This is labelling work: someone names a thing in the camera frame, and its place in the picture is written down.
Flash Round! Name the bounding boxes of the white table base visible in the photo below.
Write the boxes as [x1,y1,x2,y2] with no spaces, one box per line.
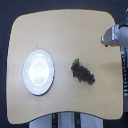
[29,112,103,128]

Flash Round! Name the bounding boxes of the white round plate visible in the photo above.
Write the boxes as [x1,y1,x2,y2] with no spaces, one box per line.
[23,50,55,96]

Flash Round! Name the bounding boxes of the dark grape bunch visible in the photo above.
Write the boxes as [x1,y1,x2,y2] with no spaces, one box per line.
[71,59,95,85]

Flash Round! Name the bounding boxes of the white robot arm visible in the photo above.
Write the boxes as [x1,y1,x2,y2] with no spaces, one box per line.
[101,24,128,97]

